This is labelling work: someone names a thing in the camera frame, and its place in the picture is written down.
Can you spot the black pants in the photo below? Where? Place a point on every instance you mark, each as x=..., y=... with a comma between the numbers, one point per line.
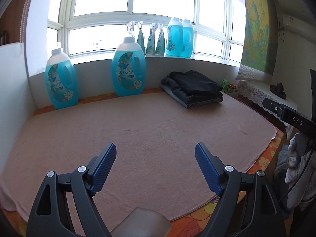
x=194, y=83

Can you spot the lace tablecloth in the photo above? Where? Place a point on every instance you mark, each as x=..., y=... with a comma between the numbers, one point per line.
x=255, y=86

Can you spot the green tea carton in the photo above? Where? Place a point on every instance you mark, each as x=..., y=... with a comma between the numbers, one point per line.
x=225, y=85

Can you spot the dark teapot ornament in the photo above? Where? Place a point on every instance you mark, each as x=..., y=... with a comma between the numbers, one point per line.
x=278, y=90

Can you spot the pink beige towel mat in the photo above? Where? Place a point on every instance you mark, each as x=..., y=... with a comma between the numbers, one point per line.
x=138, y=138

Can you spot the landscape wall painting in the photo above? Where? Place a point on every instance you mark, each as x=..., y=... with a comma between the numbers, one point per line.
x=261, y=36

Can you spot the blue detergent jug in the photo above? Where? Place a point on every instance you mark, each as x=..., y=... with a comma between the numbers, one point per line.
x=61, y=80
x=128, y=68

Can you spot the detergent refill pouch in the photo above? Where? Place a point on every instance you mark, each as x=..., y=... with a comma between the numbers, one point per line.
x=130, y=28
x=150, y=49
x=140, y=38
x=160, y=46

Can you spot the right white gloved hand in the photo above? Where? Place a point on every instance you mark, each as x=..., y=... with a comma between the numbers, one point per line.
x=300, y=175

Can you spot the blue detergent jug left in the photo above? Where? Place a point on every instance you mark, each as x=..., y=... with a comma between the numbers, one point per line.
x=61, y=80

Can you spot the blue detergent jug right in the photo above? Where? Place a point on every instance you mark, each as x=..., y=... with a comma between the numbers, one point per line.
x=128, y=68

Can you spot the grey folded pants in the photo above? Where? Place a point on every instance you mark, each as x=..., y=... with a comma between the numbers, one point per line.
x=189, y=101

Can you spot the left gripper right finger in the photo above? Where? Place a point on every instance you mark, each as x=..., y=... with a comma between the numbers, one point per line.
x=247, y=205

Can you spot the white window frame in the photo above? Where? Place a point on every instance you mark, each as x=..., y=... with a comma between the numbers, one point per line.
x=85, y=27

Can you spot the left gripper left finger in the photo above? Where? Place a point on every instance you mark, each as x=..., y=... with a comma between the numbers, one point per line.
x=50, y=214

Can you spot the blue bottle on windowsill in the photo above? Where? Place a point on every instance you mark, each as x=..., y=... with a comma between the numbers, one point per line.
x=174, y=38

